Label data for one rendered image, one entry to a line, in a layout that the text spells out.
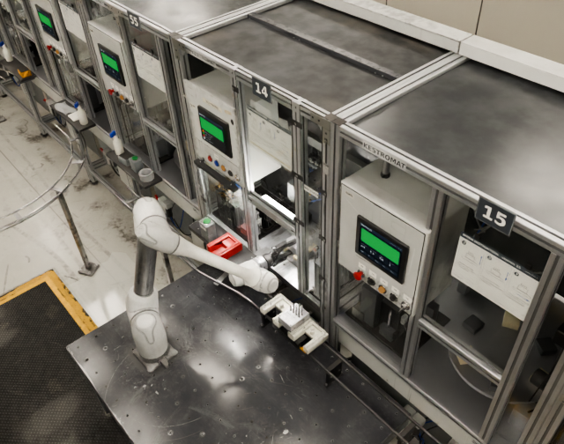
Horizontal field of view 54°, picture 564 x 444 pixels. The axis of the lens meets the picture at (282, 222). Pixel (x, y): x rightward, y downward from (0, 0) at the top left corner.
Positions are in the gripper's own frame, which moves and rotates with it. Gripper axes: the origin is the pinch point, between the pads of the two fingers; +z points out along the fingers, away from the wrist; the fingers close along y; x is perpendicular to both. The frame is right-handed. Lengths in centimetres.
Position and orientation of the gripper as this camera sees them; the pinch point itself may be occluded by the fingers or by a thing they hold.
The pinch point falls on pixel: (292, 246)
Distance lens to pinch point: 305.0
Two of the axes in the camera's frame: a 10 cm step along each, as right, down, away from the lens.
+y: 0.2, -7.8, -6.3
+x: -6.5, -4.9, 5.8
